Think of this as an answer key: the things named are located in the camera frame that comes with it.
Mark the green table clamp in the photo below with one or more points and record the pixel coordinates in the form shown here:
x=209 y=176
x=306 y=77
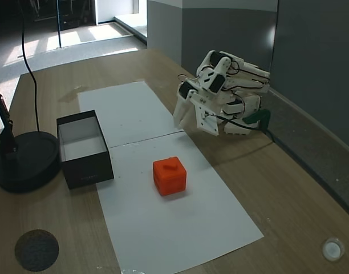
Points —
x=258 y=116

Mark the dark round cork coaster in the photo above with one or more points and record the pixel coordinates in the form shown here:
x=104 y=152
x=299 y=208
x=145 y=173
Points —
x=37 y=250

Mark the dark brown open box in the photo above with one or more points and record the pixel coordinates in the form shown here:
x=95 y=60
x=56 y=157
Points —
x=89 y=168

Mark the white paper sheet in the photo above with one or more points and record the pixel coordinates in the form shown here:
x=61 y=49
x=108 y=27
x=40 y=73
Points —
x=174 y=222
x=126 y=111

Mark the thin black floor pole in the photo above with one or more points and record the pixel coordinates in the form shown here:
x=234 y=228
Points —
x=59 y=25

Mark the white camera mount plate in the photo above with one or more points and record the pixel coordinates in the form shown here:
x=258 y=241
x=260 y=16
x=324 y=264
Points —
x=208 y=125

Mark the black desk lamp stand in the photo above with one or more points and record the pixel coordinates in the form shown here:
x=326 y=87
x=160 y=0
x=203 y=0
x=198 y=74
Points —
x=26 y=165

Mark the orange cube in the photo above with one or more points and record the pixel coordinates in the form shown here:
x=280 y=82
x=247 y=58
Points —
x=170 y=178

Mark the white round cap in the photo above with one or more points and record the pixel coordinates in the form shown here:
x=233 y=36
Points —
x=333 y=249

